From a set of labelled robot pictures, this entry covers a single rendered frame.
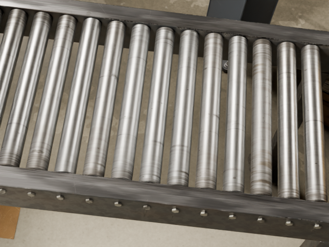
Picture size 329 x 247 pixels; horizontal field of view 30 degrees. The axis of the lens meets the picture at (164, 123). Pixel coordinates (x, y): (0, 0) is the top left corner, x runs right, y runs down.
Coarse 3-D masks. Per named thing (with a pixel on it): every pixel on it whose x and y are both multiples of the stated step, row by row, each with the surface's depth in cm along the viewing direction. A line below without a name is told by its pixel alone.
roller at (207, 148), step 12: (216, 36) 161; (204, 48) 161; (216, 48) 159; (204, 60) 159; (216, 60) 157; (204, 72) 156; (216, 72) 155; (204, 84) 154; (216, 84) 154; (204, 96) 152; (216, 96) 152; (204, 108) 150; (216, 108) 150; (204, 120) 148; (216, 120) 149; (204, 132) 147; (216, 132) 147; (204, 144) 145; (216, 144) 146; (204, 156) 143; (216, 156) 144; (204, 168) 142; (216, 168) 143; (204, 180) 140; (216, 180) 142
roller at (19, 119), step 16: (48, 16) 160; (32, 32) 157; (48, 32) 159; (32, 48) 154; (32, 64) 152; (32, 80) 150; (16, 96) 147; (32, 96) 149; (16, 112) 145; (16, 128) 142; (16, 144) 141; (0, 160) 139; (16, 160) 139
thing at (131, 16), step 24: (0, 0) 161; (24, 0) 161; (48, 0) 162; (72, 0) 163; (144, 24) 161; (168, 24) 162; (192, 24) 162; (216, 24) 163; (240, 24) 164; (264, 24) 164
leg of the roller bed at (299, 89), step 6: (324, 78) 175; (300, 84) 185; (300, 90) 185; (300, 96) 184; (300, 102) 187; (300, 108) 190; (300, 114) 193; (300, 120) 196; (276, 132) 211; (276, 138) 210; (276, 144) 211; (276, 150) 215; (276, 156) 218; (276, 162) 222; (276, 168) 226
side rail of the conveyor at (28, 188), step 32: (0, 192) 137; (32, 192) 137; (64, 192) 136; (96, 192) 136; (128, 192) 137; (160, 192) 138; (192, 192) 138; (224, 192) 139; (192, 224) 145; (224, 224) 144; (256, 224) 142; (288, 224) 139; (320, 224) 139
